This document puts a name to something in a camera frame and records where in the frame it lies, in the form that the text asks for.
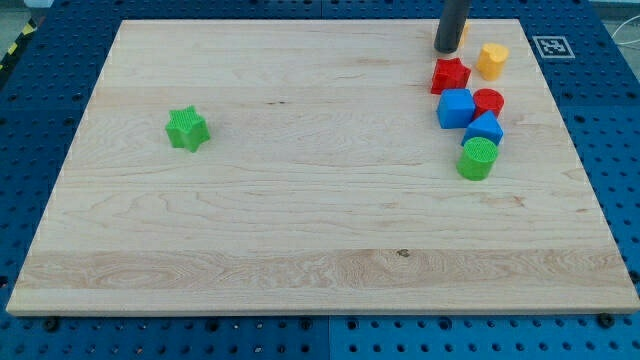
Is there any yellow heart block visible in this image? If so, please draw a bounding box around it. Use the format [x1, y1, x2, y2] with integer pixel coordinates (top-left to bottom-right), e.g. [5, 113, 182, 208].
[476, 43, 510, 81]

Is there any yellow block behind rod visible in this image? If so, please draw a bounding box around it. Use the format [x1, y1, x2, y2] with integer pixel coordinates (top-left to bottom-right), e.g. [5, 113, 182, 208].
[458, 20, 470, 48]

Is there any green cylinder block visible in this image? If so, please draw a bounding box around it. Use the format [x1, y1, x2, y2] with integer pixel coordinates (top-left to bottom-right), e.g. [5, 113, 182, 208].
[456, 137, 499, 181]

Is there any black bolt front left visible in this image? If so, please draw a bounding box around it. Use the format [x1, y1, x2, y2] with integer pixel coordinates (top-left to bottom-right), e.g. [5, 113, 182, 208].
[42, 317, 60, 333]

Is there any yellow black hazard tape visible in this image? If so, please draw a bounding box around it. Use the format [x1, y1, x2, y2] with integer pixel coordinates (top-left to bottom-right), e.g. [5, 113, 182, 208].
[1, 19, 38, 73]

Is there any light wooden board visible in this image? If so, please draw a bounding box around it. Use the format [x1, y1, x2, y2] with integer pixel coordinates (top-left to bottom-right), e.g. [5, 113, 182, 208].
[7, 19, 639, 316]

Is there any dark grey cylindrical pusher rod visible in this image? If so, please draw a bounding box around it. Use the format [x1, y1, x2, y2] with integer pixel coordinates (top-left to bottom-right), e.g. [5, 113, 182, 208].
[434, 0, 471, 54]

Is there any blue triangular prism block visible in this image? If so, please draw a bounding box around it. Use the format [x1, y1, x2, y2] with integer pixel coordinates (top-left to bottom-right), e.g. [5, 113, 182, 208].
[461, 111, 504, 146]

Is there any green star block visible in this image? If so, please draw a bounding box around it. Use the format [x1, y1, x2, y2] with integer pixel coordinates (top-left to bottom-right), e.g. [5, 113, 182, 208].
[165, 105, 210, 153]

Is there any black bolt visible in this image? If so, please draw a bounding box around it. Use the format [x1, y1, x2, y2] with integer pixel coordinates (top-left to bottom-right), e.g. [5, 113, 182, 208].
[42, 317, 60, 333]
[597, 313, 615, 329]

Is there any red star block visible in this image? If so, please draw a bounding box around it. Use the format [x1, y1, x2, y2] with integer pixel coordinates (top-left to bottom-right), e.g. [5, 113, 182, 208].
[430, 58, 471, 94]

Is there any black bolt front right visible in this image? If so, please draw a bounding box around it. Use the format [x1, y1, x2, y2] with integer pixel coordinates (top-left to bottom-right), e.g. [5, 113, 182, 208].
[597, 313, 615, 329]

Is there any white cable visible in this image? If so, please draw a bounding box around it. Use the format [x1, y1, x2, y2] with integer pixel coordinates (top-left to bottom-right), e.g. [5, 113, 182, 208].
[610, 13, 640, 47]

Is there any red cylinder block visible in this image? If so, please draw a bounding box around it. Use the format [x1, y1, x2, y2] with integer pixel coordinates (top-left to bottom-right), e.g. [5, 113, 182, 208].
[472, 88, 505, 119]

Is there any white fiducial marker tag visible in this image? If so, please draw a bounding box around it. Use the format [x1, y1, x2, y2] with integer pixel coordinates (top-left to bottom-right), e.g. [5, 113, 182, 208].
[532, 35, 575, 59]

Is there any blue cube block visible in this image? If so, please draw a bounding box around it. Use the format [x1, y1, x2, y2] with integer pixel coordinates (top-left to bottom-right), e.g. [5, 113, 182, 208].
[436, 89, 475, 129]

